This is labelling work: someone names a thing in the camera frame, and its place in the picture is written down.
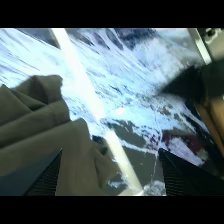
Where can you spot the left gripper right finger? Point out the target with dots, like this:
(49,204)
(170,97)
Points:
(186,178)

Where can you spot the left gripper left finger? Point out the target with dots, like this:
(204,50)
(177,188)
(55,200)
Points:
(40,180)

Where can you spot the olive brown garment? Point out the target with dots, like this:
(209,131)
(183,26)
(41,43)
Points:
(36,130)

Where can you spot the tan garment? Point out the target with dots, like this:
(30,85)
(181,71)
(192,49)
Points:
(213,116)

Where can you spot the black garment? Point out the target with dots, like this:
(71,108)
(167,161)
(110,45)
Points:
(191,81)

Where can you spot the silver frame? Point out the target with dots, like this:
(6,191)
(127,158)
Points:
(203,41)

